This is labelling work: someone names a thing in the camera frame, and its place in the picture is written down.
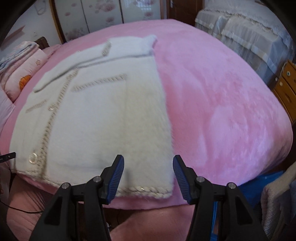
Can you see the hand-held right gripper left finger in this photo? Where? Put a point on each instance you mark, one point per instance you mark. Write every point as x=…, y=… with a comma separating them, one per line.
x=115, y=178

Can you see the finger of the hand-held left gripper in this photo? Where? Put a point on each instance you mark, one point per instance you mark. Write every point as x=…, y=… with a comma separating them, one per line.
x=7, y=157

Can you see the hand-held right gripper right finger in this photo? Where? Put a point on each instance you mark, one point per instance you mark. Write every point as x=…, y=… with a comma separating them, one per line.
x=182, y=178

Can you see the white fluffy cardigan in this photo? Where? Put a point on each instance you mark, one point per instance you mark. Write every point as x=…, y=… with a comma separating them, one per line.
x=92, y=115

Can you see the pink printed pillow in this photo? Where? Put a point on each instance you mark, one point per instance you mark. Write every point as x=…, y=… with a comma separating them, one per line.
x=5, y=109

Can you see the dusty pink cloth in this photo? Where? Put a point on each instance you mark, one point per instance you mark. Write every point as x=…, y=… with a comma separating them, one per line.
x=143, y=220

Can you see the blue plastic bag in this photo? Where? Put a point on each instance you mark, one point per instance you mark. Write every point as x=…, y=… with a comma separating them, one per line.
x=252, y=185

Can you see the folded pink floral quilt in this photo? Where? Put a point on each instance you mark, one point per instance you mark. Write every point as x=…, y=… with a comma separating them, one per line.
x=23, y=69

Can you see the pink bed blanket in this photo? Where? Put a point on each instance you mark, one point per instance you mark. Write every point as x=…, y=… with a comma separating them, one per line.
x=208, y=92

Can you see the beige towel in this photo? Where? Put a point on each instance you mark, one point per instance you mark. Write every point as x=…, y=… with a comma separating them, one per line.
x=282, y=197

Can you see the dark wooden headboard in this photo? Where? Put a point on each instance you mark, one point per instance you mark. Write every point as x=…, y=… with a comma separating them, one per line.
x=42, y=42

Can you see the wooden drawer cabinet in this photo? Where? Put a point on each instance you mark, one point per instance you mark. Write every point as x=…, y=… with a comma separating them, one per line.
x=286, y=90

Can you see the lace covered sofa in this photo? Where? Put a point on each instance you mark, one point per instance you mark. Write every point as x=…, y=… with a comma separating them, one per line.
x=249, y=34

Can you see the floral sliding wardrobe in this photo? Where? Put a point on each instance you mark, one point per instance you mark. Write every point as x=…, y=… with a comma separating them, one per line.
x=104, y=14

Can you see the brown wooden door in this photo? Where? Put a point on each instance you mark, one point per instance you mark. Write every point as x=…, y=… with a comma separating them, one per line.
x=185, y=9

